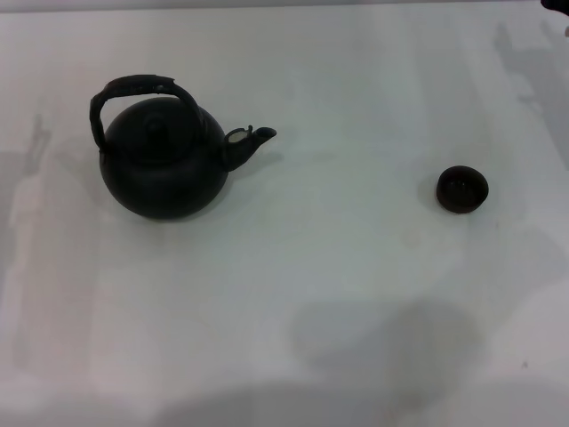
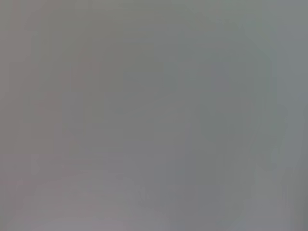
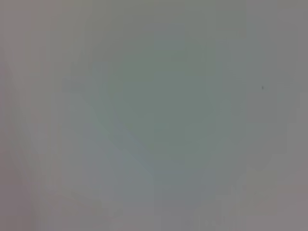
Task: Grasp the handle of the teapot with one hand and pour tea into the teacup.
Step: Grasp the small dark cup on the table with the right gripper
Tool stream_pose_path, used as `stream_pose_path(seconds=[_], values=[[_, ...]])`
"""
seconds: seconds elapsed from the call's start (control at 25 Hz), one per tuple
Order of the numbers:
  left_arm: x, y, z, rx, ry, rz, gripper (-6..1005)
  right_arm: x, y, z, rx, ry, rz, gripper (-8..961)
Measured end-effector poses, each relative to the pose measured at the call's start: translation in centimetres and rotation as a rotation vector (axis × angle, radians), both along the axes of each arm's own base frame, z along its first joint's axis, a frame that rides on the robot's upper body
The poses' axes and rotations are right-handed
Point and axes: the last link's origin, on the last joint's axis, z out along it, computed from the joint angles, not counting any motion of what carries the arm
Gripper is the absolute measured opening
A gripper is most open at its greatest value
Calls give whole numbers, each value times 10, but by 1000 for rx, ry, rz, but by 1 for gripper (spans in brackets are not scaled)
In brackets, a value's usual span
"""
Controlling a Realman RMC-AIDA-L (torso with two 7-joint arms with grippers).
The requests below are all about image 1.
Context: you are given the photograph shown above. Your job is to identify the black round teapot with handle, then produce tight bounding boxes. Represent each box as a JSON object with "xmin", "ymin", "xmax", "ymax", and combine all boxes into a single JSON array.
[{"xmin": 88, "ymin": 74, "xmax": 277, "ymax": 220}]

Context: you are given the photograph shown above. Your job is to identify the small dark teacup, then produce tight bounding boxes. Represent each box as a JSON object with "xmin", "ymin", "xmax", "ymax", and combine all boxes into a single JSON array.
[{"xmin": 435, "ymin": 165, "xmax": 490, "ymax": 217}]

